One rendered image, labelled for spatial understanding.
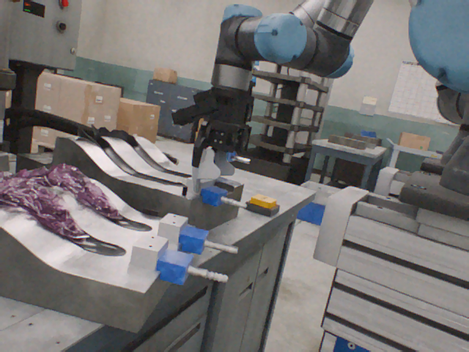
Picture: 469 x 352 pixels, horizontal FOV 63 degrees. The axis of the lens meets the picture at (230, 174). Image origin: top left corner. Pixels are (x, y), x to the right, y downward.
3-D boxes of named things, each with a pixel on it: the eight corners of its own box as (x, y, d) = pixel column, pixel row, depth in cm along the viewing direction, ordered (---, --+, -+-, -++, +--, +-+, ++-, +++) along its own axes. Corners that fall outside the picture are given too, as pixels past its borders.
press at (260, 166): (312, 183, 615) (344, 52, 575) (283, 198, 477) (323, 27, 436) (259, 169, 652) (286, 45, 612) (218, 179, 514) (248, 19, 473)
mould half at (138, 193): (237, 216, 99) (248, 166, 96) (183, 243, 75) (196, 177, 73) (93, 168, 118) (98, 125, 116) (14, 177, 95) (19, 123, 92)
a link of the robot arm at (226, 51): (240, -1, 67) (216, 4, 73) (228, 64, 69) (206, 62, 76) (275, 12, 71) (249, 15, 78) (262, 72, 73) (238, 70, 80)
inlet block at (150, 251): (226, 289, 55) (234, 254, 54) (220, 306, 50) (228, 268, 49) (140, 267, 56) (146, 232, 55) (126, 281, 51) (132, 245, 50)
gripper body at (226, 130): (231, 156, 73) (243, 92, 70) (193, 146, 76) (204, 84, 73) (246, 154, 79) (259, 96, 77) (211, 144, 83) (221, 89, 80)
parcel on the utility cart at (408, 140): (421, 154, 622) (427, 137, 616) (425, 155, 591) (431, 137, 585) (395, 148, 633) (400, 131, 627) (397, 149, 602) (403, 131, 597)
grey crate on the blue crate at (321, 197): (360, 208, 410) (364, 195, 407) (355, 215, 373) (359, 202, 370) (305, 193, 434) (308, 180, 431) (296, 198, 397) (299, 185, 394)
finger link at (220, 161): (229, 194, 81) (232, 154, 77) (205, 187, 83) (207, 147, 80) (235, 189, 84) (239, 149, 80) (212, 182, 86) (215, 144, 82)
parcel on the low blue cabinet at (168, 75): (176, 84, 812) (179, 71, 806) (168, 83, 782) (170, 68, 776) (160, 81, 828) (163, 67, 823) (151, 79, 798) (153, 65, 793)
